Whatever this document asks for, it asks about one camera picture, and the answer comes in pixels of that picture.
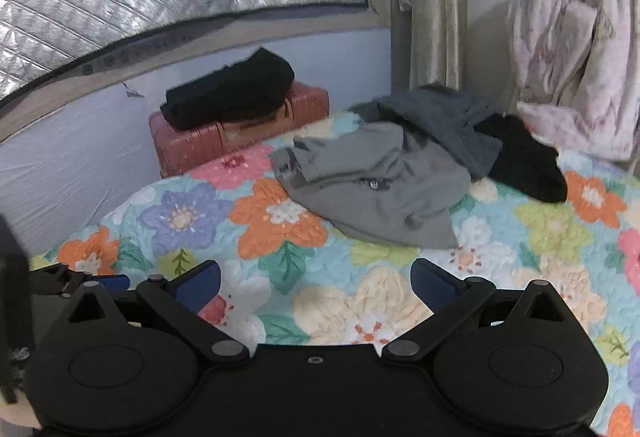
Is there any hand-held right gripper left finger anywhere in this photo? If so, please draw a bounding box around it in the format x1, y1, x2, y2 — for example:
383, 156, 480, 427
60, 261, 251, 365

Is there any floral quilt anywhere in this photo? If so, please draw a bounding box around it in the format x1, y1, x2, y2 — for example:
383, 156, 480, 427
27, 109, 640, 437

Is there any pink suitcase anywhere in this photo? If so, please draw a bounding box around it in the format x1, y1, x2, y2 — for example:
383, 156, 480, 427
148, 82, 331, 180

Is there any black garment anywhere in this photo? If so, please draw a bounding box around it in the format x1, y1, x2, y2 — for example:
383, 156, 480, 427
472, 114, 568, 205

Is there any dark grey garment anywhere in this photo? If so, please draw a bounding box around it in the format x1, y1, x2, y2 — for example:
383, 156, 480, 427
347, 84, 503, 182

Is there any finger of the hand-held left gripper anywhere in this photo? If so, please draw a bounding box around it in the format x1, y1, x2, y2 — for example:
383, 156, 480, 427
30, 262, 132, 300

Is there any grey knit sweater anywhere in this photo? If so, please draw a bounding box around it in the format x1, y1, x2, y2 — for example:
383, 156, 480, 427
270, 122, 473, 250

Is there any pink white duvet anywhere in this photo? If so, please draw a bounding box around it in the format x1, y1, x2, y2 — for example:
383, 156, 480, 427
507, 0, 640, 162

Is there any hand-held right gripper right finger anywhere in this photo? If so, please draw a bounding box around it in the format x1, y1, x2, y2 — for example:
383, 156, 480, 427
381, 258, 576, 365

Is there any black folded clothing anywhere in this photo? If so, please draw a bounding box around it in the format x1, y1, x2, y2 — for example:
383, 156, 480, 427
160, 47, 296, 130

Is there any beige window frame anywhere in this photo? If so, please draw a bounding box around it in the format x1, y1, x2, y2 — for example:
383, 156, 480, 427
0, 0, 393, 142

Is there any grey metal post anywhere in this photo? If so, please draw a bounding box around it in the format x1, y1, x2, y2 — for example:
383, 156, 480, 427
389, 0, 413, 90

